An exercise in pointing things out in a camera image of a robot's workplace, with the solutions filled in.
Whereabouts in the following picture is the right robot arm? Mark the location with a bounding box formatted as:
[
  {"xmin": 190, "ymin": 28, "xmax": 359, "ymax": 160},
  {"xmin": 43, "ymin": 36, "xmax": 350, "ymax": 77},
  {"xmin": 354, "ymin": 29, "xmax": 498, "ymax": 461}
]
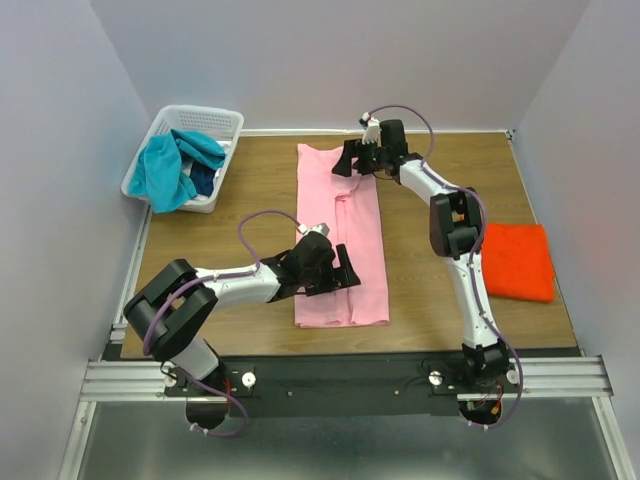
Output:
[{"xmin": 332, "ymin": 113, "xmax": 511, "ymax": 392}]

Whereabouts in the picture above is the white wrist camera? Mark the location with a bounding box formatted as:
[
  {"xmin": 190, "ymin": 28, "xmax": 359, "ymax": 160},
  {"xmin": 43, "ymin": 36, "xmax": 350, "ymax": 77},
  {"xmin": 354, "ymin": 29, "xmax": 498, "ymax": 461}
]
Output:
[
  {"xmin": 296, "ymin": 222, "xmax": 330, "ymax": 237},
  {"xmin": 359, "ymin": 112, "xmax": 381, "ymax": 145}
]

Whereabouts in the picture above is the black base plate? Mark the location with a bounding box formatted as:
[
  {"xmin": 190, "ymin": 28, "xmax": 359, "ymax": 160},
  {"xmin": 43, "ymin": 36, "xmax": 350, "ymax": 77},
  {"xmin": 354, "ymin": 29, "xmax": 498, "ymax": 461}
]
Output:
[{"xmin": 161, "ymin": 353, "xmax": 519, "ymax": 423}]

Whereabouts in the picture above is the white plastic laundry basket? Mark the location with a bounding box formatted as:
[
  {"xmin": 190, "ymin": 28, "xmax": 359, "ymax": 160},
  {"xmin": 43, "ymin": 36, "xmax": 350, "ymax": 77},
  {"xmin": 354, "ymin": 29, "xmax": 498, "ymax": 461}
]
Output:
[{"xmin": 121, "ymin": 105, "xmax": 244, "ymax": 213}]

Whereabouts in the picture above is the teal t shirt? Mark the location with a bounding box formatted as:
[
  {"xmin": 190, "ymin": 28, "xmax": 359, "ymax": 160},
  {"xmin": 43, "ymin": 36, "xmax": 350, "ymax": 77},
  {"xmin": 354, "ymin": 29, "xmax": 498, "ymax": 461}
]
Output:
[{"xmin": 127, "ymin": 129, "xmax": 227, "ymax": 213}]

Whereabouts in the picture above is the pink t shirt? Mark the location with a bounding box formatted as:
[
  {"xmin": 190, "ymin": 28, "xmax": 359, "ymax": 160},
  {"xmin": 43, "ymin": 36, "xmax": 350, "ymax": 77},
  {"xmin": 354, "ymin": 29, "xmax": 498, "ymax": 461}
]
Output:
[{"xmin": 294, "ymin": 143, "xmax": 390, "ymax": 328}]

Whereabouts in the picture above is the orange folded t shirt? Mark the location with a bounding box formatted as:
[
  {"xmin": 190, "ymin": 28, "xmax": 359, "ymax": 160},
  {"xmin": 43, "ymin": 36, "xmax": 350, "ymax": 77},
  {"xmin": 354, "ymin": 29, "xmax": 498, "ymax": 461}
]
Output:
[{"xmin": 482, "ymin": 223, "xmax": 555, "ymax": 303}]

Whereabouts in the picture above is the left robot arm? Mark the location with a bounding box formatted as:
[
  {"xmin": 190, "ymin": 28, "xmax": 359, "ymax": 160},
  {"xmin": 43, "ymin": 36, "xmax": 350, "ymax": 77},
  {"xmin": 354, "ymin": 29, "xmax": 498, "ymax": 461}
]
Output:
[{"xmin": 123, "ymin": 231, "xmax": 361, "ymax": 395}]

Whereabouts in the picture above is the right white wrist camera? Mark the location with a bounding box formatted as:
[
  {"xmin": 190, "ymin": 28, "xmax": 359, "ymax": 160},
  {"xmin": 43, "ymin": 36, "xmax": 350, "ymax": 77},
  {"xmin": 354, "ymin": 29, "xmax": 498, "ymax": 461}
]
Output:
[{"xmin": 359, "ymin": 112, "xmax": 381, "ymax": 145}]

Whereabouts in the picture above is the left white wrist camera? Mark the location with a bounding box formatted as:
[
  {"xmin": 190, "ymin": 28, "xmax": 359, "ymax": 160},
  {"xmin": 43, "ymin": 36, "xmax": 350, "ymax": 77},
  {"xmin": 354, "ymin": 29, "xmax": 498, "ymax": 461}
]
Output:
[{"xmin": 296, "ymin": 222, "xmax": 330, "ymax": 237}]

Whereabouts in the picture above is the navy blue t shirt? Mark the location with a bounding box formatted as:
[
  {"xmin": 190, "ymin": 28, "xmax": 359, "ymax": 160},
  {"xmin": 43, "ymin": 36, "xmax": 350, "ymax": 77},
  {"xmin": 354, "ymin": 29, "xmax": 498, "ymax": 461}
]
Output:
[{"xmin": 189, "ymin": 162, "xmax": 217, "ymax": 197}]

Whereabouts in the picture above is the aluminium frame rail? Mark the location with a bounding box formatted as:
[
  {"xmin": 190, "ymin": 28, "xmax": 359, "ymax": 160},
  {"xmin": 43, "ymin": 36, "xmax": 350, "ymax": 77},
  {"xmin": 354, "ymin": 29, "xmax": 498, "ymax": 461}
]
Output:
[{"xmin": 79, "ymin": 355, "xmax": 186, "ymax": 401}]

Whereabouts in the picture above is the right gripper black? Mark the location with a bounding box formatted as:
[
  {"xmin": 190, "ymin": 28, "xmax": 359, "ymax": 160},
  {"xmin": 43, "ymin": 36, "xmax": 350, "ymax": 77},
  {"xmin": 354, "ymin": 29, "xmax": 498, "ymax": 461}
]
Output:
[{"xmin": 329, "ymin": 139, "xmax": 386, "ymax": 179}]

